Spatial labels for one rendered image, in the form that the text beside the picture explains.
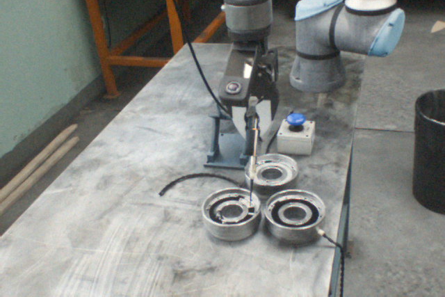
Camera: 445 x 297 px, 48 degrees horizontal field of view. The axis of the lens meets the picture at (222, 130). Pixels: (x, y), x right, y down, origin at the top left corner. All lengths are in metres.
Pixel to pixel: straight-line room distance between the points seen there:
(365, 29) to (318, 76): 0.19
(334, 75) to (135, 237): 0.70
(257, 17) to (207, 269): 0.41
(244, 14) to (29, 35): 2.16
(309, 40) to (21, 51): 1.83
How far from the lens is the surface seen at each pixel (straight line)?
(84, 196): 1.05
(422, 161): 2.12
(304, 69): 1.32
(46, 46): 2.95
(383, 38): 1.20
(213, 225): 0.85
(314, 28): 1.27
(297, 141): 1.05
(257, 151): 0.88
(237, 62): 0.79
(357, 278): 1.91
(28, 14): 2.85
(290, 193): 0.91
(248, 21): 0.78
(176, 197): 0.98
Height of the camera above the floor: 1.40
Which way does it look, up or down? 31 degrees down
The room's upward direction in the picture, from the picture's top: 6 degrees counter-clockwise
